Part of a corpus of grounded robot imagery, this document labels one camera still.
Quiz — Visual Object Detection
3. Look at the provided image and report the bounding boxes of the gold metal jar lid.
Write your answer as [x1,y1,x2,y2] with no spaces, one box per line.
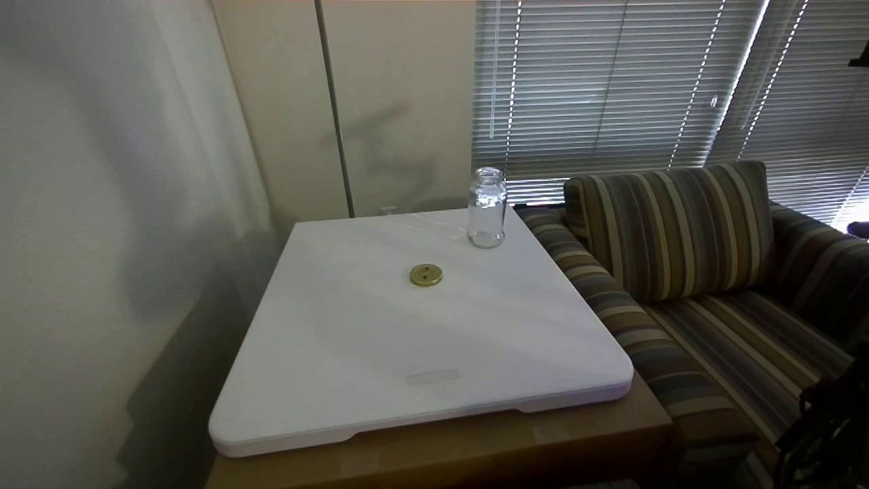
[407,261,445,290]

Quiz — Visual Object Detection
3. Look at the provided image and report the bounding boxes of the clear glass jar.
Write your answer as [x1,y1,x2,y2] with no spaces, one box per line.
[464,165,511,252]

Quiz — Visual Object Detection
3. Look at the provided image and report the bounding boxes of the white plastic board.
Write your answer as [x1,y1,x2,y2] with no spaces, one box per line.
[206,207,635,460]

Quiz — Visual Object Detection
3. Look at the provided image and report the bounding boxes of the brown wooden table base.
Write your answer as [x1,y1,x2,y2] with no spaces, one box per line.
[202,376,679,489]

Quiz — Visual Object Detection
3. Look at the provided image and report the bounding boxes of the white window blinds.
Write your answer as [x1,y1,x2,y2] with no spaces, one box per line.
[735,0,869,169]
[468,0,767,181]

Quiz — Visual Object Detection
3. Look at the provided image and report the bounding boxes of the striped sofa cushion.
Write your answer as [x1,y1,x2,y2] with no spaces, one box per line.
[562,160,775,306]

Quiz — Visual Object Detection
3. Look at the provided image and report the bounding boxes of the striped fabric sofa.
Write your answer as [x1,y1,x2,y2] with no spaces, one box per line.
[513,198,869,489]

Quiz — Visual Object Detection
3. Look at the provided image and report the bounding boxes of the black frame object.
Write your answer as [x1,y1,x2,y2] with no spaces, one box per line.
[774,352,869,489]

